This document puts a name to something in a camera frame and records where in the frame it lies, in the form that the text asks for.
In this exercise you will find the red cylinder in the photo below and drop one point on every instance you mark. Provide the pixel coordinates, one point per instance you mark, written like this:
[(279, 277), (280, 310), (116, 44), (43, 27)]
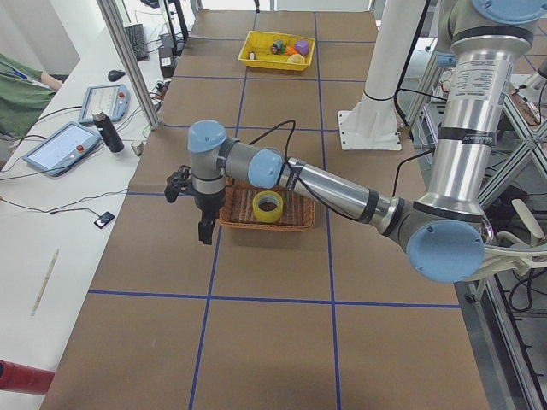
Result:
[(25, 379)]

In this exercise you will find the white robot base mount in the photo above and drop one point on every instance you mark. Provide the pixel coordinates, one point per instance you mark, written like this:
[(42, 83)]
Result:
[(372, 123)]

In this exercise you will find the teach pendant near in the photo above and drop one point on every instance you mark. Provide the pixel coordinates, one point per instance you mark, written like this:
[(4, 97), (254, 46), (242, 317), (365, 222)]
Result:
[(63, 149)]

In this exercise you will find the black water bottle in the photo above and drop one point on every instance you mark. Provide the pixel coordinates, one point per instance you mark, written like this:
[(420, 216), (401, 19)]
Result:
[(107, 130)]

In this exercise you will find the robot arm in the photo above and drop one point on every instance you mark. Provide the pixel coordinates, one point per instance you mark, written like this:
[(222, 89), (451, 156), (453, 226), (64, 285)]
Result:
[(439, 231)]

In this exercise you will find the black keyboard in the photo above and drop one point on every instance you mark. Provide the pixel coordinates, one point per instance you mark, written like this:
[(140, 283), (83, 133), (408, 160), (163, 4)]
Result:
[(136, 37)]

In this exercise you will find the teach pendant far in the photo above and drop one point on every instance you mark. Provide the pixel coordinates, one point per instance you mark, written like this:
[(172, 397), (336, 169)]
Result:
[(111, 99)]

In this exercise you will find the aluminium frame post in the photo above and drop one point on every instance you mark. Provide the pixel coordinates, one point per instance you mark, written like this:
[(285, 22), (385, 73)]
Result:
[(113, 22)]

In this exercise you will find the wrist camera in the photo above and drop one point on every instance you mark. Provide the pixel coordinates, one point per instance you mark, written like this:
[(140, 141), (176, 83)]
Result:
[(177, 183)]

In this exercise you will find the teach pendant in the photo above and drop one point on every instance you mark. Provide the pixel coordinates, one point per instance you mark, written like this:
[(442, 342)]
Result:
[(63, 149), (111, 99)]

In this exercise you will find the croissant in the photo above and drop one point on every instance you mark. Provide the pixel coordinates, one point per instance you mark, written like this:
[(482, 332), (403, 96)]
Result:
[(296, 59)]

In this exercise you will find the small black device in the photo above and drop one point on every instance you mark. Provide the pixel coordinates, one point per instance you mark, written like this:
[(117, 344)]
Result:
[(104, 219)]

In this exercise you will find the yellow tape roll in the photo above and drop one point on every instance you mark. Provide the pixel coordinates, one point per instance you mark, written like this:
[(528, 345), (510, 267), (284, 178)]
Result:
[(268, 206)]

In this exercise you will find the yellow plastic basket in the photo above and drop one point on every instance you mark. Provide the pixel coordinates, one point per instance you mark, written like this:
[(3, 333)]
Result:
[(260, 43)]

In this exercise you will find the purple sponge block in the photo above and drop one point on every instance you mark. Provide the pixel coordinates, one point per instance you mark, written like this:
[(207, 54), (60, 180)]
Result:
[(302, 47)]

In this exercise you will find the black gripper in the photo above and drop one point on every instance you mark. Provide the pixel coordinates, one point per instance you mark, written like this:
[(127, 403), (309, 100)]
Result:
[(207, 208)]

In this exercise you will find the brown wicker basket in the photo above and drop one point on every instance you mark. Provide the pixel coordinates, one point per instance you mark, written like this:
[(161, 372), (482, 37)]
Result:
[(298, 211)]

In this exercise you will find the computer mouse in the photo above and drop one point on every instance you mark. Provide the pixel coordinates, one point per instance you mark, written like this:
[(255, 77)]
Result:
[(115, 75)]

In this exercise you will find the wooden stick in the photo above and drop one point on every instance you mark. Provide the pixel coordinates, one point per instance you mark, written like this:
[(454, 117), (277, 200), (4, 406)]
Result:
[(45, 282)]

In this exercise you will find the toy carrot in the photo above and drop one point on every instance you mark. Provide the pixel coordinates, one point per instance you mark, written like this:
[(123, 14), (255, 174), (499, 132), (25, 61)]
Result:
[(291, 51)]

